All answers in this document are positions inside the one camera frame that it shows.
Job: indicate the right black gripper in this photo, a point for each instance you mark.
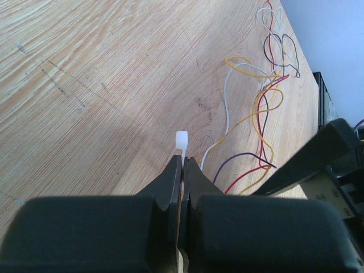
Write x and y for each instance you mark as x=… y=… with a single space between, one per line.
x=331 y=162

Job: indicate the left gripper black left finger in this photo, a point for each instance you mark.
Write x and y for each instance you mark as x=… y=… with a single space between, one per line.
x=127 y=233

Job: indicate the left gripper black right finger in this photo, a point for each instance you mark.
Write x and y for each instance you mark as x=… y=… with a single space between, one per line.
x=229 y=233

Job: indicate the white zip tie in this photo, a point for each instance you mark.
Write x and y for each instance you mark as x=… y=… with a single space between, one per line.
x=181 y=143

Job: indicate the black aluminium frame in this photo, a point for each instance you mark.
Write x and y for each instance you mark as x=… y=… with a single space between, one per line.
x=326 y=109

